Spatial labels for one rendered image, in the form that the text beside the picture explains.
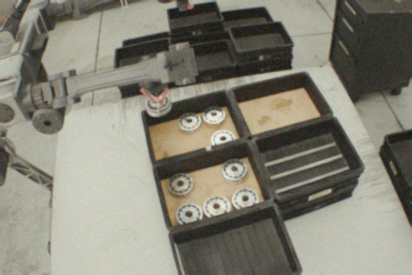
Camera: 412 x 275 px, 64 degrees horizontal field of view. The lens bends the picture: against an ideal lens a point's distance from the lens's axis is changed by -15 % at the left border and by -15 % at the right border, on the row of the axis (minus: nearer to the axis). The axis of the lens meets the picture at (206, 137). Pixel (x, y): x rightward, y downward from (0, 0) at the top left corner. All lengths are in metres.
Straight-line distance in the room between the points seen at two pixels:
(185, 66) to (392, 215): 1.15
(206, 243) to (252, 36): 1.73
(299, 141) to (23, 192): 2.07
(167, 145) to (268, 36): 1.38
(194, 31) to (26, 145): 1.65
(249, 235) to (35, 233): 1.69
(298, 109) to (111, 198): 0.95
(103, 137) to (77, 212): 0.44
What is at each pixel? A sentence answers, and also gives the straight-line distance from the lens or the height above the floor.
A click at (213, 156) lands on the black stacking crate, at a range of 1.52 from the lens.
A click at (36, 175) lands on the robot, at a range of 2.10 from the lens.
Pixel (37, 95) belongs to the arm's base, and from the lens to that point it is 1.11.
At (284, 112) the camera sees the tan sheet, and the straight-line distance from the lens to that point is 1.76.
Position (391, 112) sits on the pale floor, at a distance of 3.12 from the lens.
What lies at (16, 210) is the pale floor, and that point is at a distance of 2.89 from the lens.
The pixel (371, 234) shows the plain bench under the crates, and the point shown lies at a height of 0.70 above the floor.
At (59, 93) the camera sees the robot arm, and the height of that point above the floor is 1.45.
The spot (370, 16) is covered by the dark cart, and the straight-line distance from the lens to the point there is 2.49.
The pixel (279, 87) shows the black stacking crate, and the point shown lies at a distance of 1.81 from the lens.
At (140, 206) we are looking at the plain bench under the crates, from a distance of 1.68.
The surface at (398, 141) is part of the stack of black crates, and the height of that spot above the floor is 0.28.
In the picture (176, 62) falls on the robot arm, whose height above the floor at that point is 1.53.
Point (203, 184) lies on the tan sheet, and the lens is 1.53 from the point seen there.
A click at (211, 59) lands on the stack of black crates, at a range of 2.73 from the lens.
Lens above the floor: 2.13
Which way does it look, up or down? 51 degrees down
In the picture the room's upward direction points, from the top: 8 degrees counter-clockwise
